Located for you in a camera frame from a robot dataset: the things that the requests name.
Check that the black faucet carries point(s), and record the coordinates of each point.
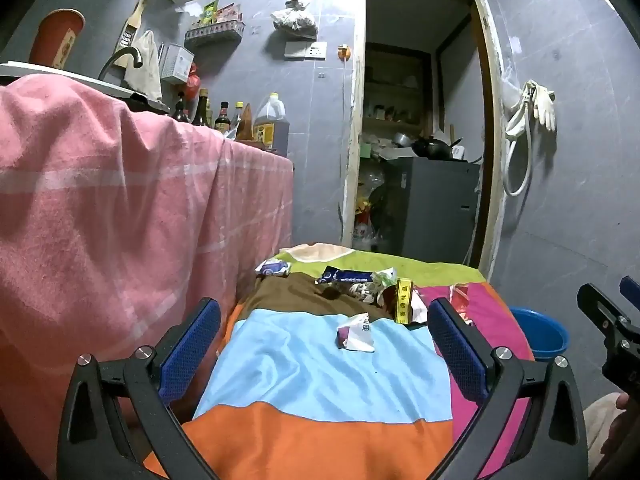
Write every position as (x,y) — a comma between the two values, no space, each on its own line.
(122,52)

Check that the orange seasoning packet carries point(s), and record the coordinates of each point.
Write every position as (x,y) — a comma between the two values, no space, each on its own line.
(230,11)

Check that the small steel pot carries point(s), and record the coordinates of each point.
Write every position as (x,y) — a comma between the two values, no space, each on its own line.
(400,139)

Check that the wooden door frame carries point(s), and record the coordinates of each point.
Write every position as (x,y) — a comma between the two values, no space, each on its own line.
(492,135)

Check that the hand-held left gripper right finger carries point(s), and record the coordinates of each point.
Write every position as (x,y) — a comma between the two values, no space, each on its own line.
(457,350)

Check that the colourful striped blanket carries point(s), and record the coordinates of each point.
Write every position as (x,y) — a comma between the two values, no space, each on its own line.
(310,375)

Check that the clear wrapper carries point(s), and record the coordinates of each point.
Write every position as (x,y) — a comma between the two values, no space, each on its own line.
(366,291)

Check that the green and white wrapper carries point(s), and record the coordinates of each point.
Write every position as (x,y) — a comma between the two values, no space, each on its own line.
(386,276)

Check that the white rubber gloves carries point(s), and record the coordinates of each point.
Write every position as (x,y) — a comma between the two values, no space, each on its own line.
(545,105)

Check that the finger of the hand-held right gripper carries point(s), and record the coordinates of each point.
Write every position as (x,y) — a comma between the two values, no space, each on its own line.
(631,290)
(597,305)

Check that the dark blue wrapper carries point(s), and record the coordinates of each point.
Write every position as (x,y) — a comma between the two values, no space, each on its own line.
(345,276)

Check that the metal utensil holder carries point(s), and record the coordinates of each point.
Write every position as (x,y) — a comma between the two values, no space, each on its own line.
(175,62)

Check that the blue plastic basin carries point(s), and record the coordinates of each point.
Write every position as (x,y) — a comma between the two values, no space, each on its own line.
(545,335)

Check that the white mug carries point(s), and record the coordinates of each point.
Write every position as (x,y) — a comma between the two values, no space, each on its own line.
(458,152)

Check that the orange wall hook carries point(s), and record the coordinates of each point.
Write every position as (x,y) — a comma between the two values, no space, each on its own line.
(342,51)

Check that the red plastic bag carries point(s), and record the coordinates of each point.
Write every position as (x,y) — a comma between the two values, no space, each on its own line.
(193,81)

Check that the plastic bottle with red cap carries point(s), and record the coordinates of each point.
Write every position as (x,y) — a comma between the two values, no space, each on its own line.
(361,230)

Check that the black wok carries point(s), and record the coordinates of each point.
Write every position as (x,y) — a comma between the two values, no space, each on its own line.
(430,148)

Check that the green seasoning packet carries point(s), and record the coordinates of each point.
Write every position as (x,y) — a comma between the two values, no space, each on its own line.
(210,11)

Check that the white paper packet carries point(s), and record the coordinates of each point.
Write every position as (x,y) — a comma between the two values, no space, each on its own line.
(356,332)

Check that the metal grater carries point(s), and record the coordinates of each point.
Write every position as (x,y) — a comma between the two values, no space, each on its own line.
(131,30)

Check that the red and white wrapper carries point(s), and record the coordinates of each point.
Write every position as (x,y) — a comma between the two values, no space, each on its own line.
(459,292)

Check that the yellow box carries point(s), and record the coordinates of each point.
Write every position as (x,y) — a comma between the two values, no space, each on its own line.
(403,300)

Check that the grey wall rack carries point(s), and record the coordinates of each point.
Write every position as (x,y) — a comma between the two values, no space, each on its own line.
(215,34)

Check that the red paper cup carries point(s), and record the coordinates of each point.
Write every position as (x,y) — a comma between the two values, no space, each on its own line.
(57,40)

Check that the white and blue wrapper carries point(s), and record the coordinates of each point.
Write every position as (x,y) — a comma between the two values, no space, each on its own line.
(272,267)

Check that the pink checked cloth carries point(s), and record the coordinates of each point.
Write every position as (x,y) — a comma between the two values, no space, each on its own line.
(100,210)

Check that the brown paper bag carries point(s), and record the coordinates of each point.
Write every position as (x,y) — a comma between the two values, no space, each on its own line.
(247,130)

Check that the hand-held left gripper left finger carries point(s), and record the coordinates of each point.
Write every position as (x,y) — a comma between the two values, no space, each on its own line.
(192,345)

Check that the white plastic bag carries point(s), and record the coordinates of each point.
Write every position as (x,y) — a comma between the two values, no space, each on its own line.
(295,17)

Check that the wooden shelf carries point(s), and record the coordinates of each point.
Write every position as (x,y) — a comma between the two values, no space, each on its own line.
(395,90)

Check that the beige hanging cloth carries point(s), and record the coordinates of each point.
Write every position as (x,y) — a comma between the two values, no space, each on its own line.
(145,67)

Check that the grey cabinet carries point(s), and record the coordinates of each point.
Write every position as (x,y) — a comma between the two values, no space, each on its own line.
(435,205)

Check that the large dark liquid jug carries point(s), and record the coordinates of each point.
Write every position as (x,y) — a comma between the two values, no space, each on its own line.
(272,125)

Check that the wall socket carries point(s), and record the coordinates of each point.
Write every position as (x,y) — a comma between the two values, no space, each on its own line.
(305,50)

